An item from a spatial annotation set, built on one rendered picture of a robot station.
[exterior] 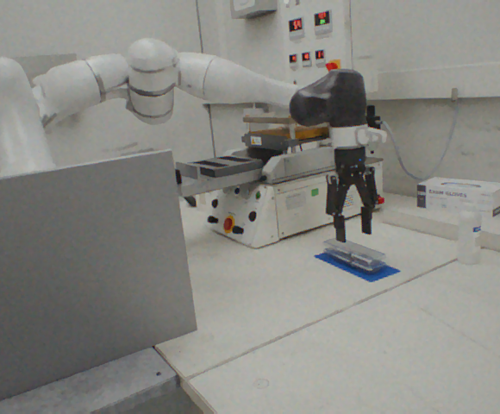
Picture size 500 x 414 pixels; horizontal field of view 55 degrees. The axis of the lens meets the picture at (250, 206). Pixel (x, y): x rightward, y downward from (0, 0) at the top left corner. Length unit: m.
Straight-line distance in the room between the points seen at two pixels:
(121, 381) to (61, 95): 0.65
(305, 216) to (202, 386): 0.78
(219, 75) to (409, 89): 0.81
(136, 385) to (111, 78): 0.70
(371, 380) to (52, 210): 0.59
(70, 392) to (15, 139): 0.51
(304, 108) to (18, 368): 0.78
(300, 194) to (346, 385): 0.76
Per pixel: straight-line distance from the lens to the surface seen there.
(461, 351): 0.93
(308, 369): 0.86
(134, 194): 0.89
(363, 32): 1.62
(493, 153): 1.70
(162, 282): 0.95
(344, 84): 1.14
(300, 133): 1.53
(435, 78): 1.73
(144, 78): 1.17
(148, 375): 0.91
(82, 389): 0.93
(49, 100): 1.23
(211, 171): 1.39
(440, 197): 1.54
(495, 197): 1.49
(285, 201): 1.43
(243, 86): 1.22
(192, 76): 1.21
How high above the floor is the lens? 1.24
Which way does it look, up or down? 15 degrees down
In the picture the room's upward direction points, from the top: 6 degrees counter-clockwise
